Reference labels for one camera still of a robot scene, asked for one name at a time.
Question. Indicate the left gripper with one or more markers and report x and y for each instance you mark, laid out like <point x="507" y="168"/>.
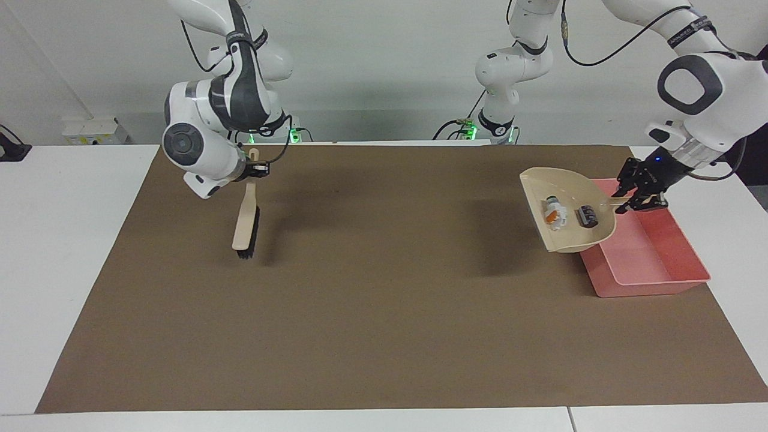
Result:
<point x="661" y="172"/>

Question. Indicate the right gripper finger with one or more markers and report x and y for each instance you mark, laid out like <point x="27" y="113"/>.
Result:
<point x="259" y="170"/>

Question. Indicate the wooden brush with black bristles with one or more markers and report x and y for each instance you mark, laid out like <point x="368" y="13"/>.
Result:
<point x="245" y="222"/>

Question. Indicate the beige plastic dustpan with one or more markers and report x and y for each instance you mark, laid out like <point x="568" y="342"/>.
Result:
<point x="570" y="204"/>

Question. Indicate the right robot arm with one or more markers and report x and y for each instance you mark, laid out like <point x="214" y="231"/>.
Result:
<point x="240" y="96"/>

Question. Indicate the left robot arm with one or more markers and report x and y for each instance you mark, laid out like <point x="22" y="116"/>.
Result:
<point x="714" y="90"/>

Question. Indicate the black electronic part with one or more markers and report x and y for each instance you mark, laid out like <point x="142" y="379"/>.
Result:
<point x="587" y="216"/>

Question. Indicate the pink plastic tray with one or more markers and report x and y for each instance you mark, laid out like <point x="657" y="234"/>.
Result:
<point x="654" y="252"/>

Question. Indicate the white and orange electronic part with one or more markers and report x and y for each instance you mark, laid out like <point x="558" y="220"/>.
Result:
<point x="554" y="213"/>

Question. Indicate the black stand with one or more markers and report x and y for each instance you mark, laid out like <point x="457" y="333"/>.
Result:
<point x="12" y="150"/>
<point x="757" y="138"/>

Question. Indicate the white wall socket box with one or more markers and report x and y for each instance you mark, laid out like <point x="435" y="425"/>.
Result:
<point x="96" y="131"/>

